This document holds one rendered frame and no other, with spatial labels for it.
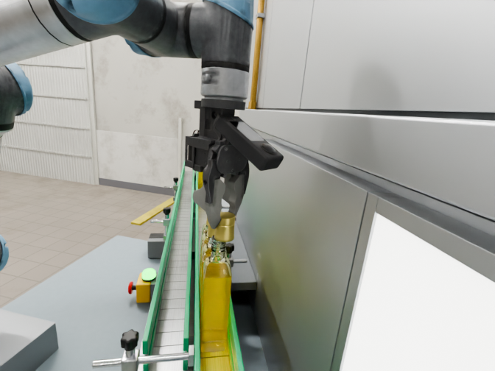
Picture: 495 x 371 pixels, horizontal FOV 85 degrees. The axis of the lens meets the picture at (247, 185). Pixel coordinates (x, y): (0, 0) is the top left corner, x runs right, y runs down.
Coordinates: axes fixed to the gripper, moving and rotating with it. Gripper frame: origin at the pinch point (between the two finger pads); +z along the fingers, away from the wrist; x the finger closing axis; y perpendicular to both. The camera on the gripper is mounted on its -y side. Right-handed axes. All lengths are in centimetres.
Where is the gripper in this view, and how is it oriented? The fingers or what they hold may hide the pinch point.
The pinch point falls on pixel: (225, 219)
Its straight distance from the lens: 47.8
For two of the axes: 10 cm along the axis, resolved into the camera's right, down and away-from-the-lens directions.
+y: -7.7, -2.3, 5.9
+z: -0.8, 9.6, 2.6
